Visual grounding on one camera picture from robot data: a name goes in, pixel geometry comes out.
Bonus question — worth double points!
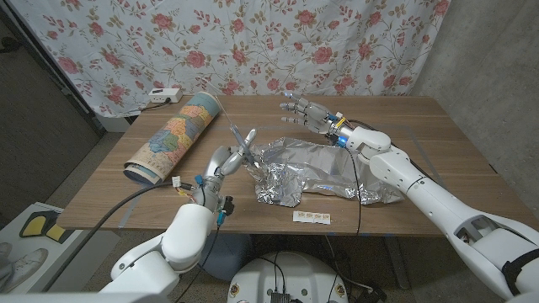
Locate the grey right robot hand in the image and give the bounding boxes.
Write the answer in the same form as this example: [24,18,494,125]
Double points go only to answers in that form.
[280,92,344,142]

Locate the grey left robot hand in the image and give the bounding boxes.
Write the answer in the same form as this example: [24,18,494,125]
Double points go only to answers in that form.
[191,128,259,211]

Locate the crumpled aluminum foil sheet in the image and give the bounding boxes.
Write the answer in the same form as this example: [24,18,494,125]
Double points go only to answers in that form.
[246,136,405,208]

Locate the rolled map wrapping paper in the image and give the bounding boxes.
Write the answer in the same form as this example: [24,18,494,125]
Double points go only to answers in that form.
[123,91,221,188]

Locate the grey blue round base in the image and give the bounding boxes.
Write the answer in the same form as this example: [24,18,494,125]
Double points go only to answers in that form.
[200,233,253,282]

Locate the white power strip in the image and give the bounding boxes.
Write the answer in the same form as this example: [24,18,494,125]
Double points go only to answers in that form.
[147,88,184,104]

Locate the white label strip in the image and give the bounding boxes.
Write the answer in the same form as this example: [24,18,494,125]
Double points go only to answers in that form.
[292,210,332,226]

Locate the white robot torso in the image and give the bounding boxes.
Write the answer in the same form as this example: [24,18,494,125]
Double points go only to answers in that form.
[227,251,350,303]

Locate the white floor sheet yellow shapes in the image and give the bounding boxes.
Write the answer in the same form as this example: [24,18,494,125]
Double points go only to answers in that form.
[0,201,121,295]

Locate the grey table leg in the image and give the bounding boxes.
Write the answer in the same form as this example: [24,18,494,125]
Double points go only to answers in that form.
[383,235,412,290]

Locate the thin black left wrist cable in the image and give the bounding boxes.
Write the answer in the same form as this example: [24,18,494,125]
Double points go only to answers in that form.
[176,222,222,303]

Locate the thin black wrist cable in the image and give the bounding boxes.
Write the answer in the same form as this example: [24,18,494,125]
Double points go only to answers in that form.
[347,146,363,236]
[176,222,222,303]

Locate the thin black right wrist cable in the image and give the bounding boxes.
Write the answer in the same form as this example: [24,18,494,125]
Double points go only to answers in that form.
[347,146,363,236]

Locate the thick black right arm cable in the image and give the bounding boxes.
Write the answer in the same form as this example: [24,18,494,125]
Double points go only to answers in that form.
[351,120,443,186]

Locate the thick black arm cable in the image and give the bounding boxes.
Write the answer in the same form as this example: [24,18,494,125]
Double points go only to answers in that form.
[351,120,443,186]
[41,181,197,292]

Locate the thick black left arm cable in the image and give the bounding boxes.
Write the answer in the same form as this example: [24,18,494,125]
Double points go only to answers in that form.
[41,181,197,292]

